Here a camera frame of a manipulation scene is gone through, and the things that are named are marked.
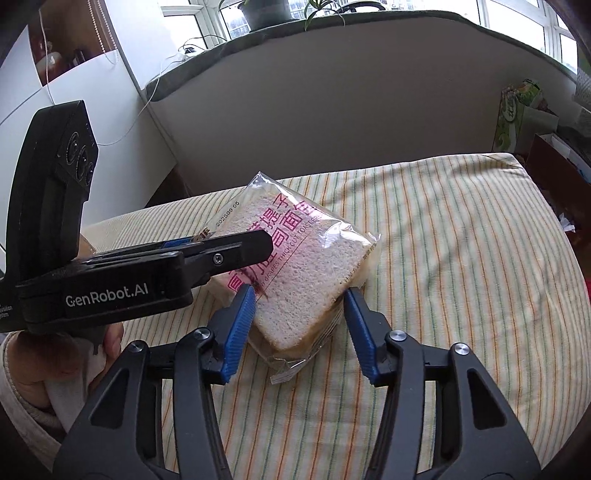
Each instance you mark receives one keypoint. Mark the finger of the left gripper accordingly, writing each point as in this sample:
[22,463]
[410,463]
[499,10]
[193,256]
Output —
[208,258]
[180,243]

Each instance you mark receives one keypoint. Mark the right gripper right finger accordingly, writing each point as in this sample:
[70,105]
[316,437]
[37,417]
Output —
[478,436]

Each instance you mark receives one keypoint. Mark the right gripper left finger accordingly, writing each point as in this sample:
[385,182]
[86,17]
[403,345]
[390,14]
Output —
[118,433]

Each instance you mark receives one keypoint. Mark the packaged toast bread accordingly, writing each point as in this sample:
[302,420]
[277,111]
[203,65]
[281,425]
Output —
[316,256]

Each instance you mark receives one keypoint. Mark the person's left hand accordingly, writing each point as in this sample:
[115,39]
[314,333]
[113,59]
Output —
[35,359]

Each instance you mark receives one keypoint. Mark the white cabinet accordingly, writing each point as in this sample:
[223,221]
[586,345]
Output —
[65,57]

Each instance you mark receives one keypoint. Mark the striped table cloth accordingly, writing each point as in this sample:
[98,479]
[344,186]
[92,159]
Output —
[470,252]

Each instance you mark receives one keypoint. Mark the potted spider plant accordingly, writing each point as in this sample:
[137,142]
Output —
[261,14]

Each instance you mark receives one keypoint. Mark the small trailing plant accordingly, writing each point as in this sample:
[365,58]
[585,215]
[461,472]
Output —
[314,9]

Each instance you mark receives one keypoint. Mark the dark red box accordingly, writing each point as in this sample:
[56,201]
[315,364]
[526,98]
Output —
[557,175]

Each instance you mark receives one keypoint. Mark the green paper bag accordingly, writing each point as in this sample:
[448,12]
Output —
[523,114]

